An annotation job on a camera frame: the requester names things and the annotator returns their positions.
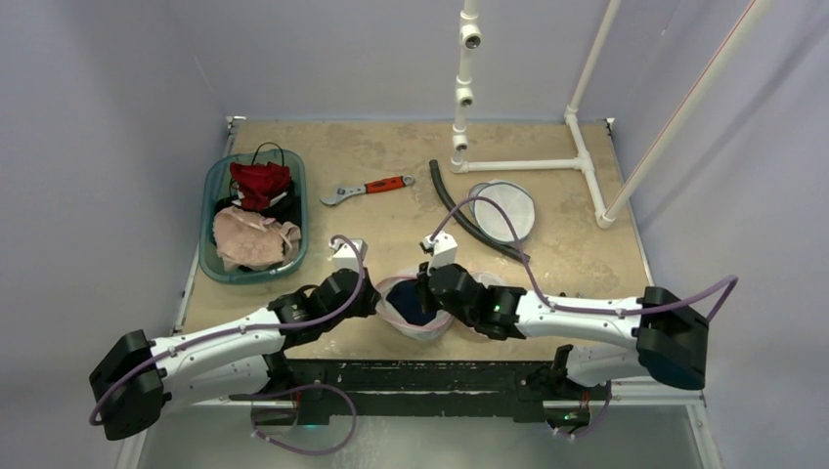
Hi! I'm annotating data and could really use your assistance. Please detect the pink trimmed mesh laundry bag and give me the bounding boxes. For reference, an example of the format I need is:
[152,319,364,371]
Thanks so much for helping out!
[375,268,506,342]

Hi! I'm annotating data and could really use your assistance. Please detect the navy blue bra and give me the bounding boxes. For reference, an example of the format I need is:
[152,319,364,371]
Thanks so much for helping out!
[386,279,437,326]

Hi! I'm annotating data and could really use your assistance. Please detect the white mesh laundry bag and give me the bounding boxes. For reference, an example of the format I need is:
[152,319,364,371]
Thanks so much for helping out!
[468,180,536,245]

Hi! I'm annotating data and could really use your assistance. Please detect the pink lace bra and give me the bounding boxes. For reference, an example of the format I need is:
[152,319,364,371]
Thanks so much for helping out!
[212,206,302,271]

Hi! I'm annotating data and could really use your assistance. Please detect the red lace bra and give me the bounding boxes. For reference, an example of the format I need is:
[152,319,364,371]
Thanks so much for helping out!
[230,162,292,212]

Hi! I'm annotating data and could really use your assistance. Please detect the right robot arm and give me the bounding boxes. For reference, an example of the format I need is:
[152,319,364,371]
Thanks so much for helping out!
[418,264,710,398]

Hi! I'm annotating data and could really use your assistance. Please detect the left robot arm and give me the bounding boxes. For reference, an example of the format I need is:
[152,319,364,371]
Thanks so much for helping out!
[89,269,380,441]

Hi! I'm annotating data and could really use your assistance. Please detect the teal plastic bin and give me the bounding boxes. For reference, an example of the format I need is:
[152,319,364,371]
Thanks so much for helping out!
[198,146,310,285]

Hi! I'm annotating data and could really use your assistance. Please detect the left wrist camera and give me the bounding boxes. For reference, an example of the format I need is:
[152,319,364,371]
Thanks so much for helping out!
[329,237,369,272]

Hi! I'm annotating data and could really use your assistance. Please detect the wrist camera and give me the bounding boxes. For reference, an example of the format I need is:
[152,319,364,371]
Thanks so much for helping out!
[420,231,458,271]
[329,237,369,272]

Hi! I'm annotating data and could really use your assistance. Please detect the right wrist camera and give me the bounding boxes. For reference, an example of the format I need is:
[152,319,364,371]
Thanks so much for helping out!
[420,231,458,271]

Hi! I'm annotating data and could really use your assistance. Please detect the black corrugated hose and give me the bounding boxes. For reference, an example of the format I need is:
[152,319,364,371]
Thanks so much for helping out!
[428,160,531,266]

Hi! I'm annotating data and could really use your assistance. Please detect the red handled adjustable wrench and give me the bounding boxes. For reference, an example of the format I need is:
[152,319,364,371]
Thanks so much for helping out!
[320,175,415,207]

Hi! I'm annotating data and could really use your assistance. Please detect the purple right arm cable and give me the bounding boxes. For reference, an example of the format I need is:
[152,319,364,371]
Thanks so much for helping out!
[430,196,740,442]

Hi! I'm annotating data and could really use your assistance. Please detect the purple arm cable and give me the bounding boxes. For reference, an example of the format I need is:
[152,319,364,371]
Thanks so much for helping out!
[88,234,368,427]
[430,196,740,442]

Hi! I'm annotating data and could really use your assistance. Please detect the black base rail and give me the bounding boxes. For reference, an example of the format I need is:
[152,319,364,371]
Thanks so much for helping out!
[248,346,608,425]

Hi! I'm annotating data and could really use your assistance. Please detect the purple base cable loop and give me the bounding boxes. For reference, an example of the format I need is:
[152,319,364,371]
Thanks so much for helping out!
[250,385,359,458]

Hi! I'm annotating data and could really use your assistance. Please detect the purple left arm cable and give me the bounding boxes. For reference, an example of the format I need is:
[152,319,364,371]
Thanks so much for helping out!
[88,234,368,427]

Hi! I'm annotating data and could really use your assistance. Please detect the white PVC pipe frame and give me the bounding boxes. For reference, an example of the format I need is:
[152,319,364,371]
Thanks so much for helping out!
[450,0,771,229]

